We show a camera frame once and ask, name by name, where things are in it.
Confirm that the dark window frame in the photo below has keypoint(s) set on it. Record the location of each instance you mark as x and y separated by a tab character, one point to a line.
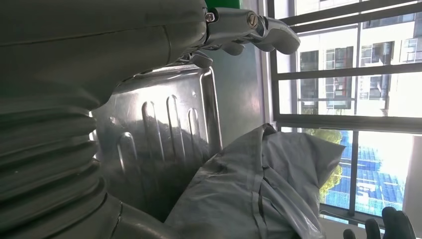
352	122

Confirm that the grey plastic mailer package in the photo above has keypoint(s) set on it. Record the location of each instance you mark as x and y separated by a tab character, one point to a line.
257	184

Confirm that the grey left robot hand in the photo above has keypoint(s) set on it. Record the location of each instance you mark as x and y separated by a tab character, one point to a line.
99	39

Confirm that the steel scale tray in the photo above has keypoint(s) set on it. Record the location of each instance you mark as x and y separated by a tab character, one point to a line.
158	138

